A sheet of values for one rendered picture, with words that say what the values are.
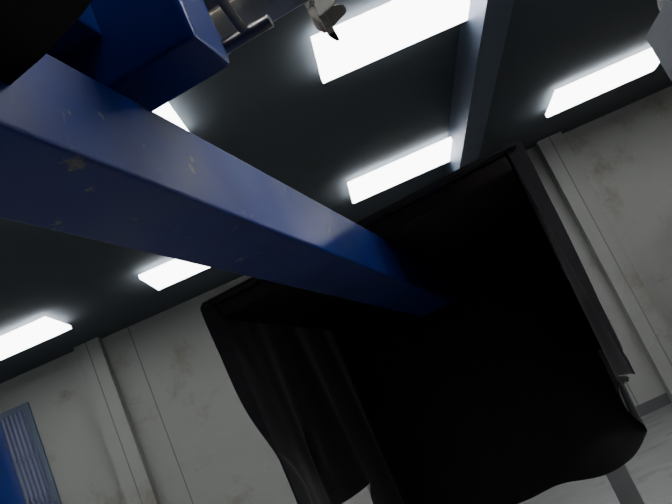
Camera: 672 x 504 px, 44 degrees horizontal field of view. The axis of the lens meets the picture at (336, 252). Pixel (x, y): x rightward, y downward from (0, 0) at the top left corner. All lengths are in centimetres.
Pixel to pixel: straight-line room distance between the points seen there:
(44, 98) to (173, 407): 929
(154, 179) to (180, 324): 928
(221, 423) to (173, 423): 54
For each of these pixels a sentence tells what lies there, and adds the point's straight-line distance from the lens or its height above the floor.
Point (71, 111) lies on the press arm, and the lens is 42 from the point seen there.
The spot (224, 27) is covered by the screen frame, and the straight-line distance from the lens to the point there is 87.
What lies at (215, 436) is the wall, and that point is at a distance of 953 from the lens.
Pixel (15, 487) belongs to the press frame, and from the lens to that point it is 18.
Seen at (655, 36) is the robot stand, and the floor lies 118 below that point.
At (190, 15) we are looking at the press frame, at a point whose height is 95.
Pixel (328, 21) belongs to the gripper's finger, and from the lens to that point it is 183.
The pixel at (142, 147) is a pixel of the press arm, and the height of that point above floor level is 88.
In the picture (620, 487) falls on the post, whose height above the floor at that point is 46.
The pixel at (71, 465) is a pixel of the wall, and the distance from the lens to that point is 1003.
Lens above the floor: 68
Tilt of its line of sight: 14 degrees up
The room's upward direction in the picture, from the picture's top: 24 degrees counter-clockwise
